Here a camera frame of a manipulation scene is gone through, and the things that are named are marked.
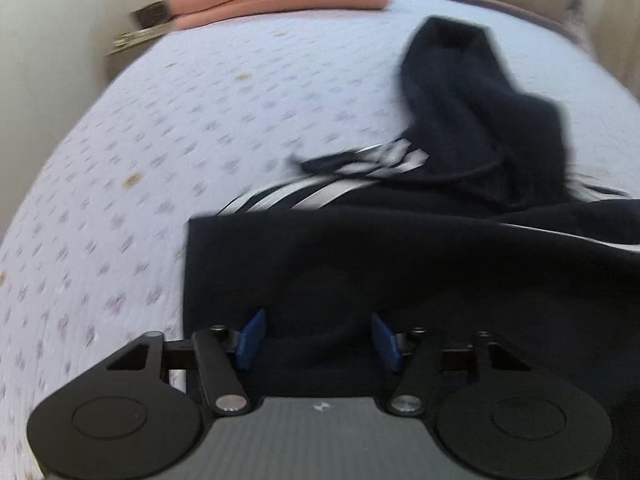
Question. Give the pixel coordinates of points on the brown patterned pouch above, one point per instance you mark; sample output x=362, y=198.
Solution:
x=154, y=14

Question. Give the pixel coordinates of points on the cream pleated curtain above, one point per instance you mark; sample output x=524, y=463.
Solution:
x=614, y=31

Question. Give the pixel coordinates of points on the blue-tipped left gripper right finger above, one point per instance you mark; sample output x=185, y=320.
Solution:
x=423, y=347

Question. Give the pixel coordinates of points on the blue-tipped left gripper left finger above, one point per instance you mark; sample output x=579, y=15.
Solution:
x=239, y=346

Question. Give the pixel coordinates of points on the navy hoodie with white stripes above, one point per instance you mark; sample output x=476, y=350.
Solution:
x=465, y=222

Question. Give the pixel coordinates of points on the wooden nightstand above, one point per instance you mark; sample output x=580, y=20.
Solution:
x=126, y=48

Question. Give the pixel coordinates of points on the lilac floral quilted bedspread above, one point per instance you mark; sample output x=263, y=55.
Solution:
x=94, y=254

